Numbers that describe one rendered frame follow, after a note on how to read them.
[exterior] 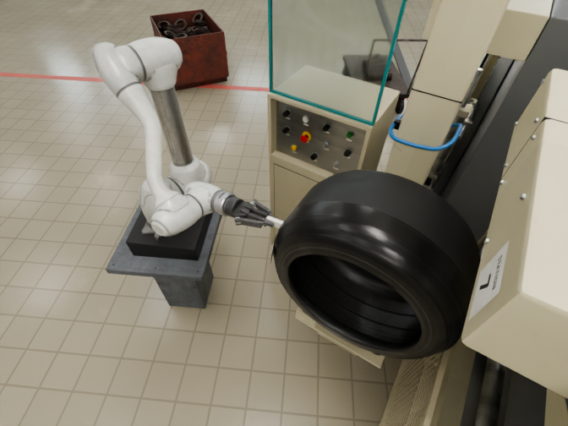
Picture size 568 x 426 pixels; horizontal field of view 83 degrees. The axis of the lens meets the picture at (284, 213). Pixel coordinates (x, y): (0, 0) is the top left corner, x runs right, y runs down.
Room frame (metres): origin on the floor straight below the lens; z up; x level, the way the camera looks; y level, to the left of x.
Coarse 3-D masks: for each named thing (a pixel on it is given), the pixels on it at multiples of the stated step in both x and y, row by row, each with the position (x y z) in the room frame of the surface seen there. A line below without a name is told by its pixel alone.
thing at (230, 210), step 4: (228, 200) 0.80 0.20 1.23; (232, 200) 0.80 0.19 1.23; (236, 200) 0.80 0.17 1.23; (240, 200) 0.81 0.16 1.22; (228, 204) 0.79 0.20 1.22; (232, 204) 0.78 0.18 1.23; (236, 204) 0.79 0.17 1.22; (240, 204) 0.81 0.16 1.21; (248, 204) 0.80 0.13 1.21; (228, 208) 0.78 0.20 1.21; (232, 208) 0.77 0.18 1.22; (236, 208) 0.78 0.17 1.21; (244, 208) 0.78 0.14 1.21; (228, 212) 0.77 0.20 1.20; (232, 212) 0.76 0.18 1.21; (236, 212) 0.76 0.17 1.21; (240, 212) 0.76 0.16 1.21; (232, 216) 0.76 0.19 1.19; (236, 216) 0.75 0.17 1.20; (240, 216) 0.75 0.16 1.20; (244, 216) 0.75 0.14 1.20
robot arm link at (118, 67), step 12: (96, 48) 1.16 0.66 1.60; (108, 48) 1.16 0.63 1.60; (120, 48) 1.18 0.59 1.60; (132, 48) 1.20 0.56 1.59; (96, 60) 1.13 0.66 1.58; (108, 60) 1.12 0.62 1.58; (120, 60) 1.14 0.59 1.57; (132, 60) 1.16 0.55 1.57; (108, 72) 1.10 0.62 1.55; (120, 72) 1.10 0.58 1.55; (132, 72) 1.13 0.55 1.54; (144, 72) 1.17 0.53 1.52; (108, 84) 1.08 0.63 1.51; (120, 84) 1.07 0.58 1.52
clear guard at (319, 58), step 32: (288, 0) 1.47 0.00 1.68; (320, 0) 1.40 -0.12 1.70; (352, 0) 1.34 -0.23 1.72; (384, 0) 1.28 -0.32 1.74; (288, 32) 1.47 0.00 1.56; (320, 32) 1.39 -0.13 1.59; (352, 32) 1.33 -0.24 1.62; (384, 32) 1.26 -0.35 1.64; (288, 64) 1.47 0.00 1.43; (320, 64) 1.39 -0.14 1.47; (352, 64) 1.31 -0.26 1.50; (384, 64) 1.25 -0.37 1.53; (288, 96) 1.46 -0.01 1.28; (320, 96) 1.38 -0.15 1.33; (352, 96) 1.30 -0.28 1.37
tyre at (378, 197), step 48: (336, 192) 0.63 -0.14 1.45; (384, 192) 0.60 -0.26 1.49; (432, 192) 0.62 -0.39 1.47; (288, 240) 0.55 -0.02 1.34; (336, 240) 0.48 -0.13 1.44; (384, 240) 0.45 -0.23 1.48; (432, 240) 0.46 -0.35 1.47; (288, 288) 0.53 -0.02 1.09; (336, 288) 0.63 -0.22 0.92; (384, 288) 0.62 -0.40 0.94; (432, 288) 0.37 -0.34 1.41; (384, 336) 0.43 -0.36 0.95; (432, 336) 0.32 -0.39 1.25
